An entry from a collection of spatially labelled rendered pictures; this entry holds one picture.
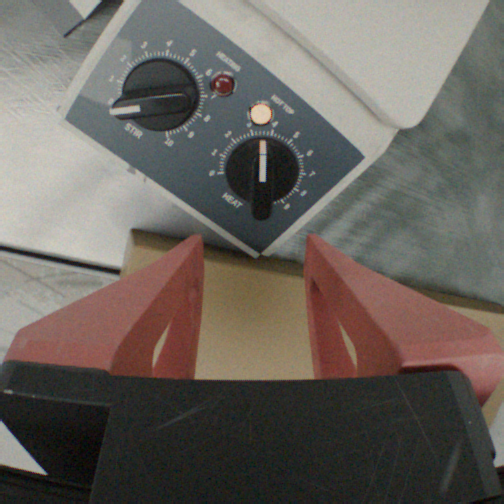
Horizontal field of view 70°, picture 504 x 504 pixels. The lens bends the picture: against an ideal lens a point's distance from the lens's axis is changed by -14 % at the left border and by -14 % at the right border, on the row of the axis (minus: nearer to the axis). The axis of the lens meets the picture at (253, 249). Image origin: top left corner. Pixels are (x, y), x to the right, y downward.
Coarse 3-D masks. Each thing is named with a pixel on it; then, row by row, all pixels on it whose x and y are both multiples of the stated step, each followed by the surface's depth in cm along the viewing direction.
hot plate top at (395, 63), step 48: (288, 0) 13; (336, 0) 13; (384, 0) 14; (432, 0) 15; (480, 0) 16; (336, 48) 14; (384, 48) 14; (432, 48) 15; (384, 96) 15; (432, 96) 16
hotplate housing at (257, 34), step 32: (128, 0) 14; (192, 0) 14; (224, 0) 14; (224, 32) 15; (256, 32) 15; (96, 64) 15; (288, 64) 16; (320, 64) 16; (64, 96) 16; (320, 96) 16; (352, 96) 16; (352, 128) 17; (384, 128) 17; (160, 192) 19; (256, 256) 22
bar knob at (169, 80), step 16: (144, 64) 15; (160, 64) 15; (176, 64) 15; (128, 80) 15; (144, 80) 15; (160, 80) 15; (176, 80) 15; (192, 80) 15; (128, 96) 15; (144, 96) 14; (160, 96) 14; (176, 96) 14; (192, 96) 15; (112, 112) 15; (128, 112) 15; (144, 112) 15; (160, 112) 15; (176, 112) 15; (192, 112) 16; (160, 128) 17
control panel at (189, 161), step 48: (144, 0) 14; (144, 48) 15; (192, 48) 15; (240, 48) 15; (96, 96) 16; (240, 96) 16; (288, 96) 16; (144, 144) 17; (192, 144) 17; (288, 144) 17; (336, 144) 17; (192, 192) 19; (240, 240) 21
